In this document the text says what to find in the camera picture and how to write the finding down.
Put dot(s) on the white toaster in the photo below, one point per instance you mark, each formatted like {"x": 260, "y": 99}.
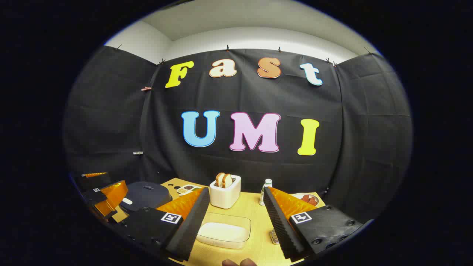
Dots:
{"x": 224, "y": 195}

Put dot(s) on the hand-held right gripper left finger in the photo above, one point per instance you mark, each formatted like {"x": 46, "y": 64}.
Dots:
{"x": 192, "y": 225}

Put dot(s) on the toast slice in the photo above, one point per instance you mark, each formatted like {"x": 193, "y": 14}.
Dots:
{"x": 219, "y": 179}
{"x": 227, "y": 181}

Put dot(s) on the white round plate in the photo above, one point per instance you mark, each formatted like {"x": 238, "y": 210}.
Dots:
{"x": 301, "y": 195}

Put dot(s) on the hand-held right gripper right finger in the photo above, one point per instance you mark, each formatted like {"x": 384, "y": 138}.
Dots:
{"x": 284, "y": 232}

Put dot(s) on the white divided bean dish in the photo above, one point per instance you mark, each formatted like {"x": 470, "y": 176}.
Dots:
{"x": 188, "y": 189}

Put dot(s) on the dark grey rice cooker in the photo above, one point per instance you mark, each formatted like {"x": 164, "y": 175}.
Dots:
{"x": 147, "y": 194}

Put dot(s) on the clear plastic container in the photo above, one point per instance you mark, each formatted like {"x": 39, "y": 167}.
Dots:
{"x": 240, "y": 218}

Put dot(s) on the white drink bottle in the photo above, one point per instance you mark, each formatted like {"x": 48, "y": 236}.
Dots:
{"x": 266, "y": 184}

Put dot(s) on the red meat piece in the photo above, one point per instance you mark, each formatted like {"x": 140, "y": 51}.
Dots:
{"x": 305, "y": 198}
{"x": 312, "y": 201}

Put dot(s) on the black backdrop cloth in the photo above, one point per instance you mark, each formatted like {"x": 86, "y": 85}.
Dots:
{"x": 244, "y": 96}

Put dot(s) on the white rice heap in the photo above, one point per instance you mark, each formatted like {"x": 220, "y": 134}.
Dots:
{"x": 221, "y": 232}

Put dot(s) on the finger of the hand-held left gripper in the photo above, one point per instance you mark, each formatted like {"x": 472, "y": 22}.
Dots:
{"x": 92, "y": 181}
{"x": 111, "y": 195}

